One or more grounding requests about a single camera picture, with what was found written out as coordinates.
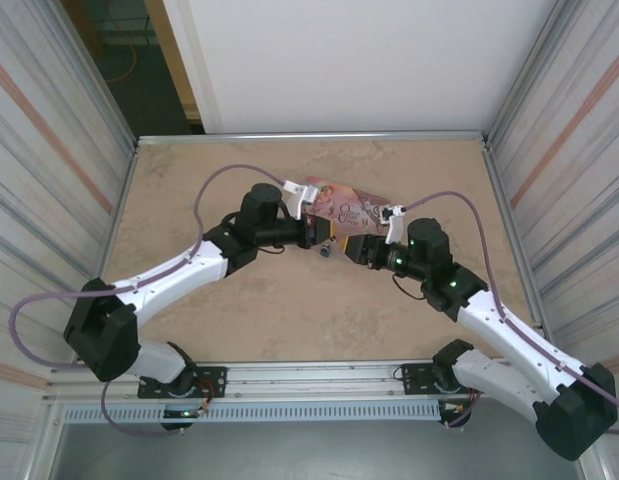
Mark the pink illustrated tin box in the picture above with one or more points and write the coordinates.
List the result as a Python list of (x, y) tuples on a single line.
[(349, 210)]

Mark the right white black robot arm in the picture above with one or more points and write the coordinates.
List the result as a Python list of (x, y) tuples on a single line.
[(514, 330)]

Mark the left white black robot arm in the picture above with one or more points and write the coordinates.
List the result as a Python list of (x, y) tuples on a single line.
[(159, 285)]

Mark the white back panel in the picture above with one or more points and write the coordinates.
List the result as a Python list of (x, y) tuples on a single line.
[(364, 65)]

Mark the corrugated white side panel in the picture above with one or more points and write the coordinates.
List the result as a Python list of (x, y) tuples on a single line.
[(39, 150), (579, 150)]

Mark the grey metal sheet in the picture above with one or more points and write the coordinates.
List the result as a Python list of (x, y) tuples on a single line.
[(309, 452)]

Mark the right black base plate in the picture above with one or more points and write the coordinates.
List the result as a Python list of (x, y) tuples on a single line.
[(416, 380)]

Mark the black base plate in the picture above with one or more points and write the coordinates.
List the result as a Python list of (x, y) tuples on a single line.
[(211, 382), (416, 380)]

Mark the aluminium mounting rail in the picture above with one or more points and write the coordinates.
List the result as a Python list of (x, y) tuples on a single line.
[(309, 380)]

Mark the wooden door frame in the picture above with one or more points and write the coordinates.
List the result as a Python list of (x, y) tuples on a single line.
[(174, 65)]

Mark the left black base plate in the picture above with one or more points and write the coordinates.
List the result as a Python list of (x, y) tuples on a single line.
[(211, 382)]

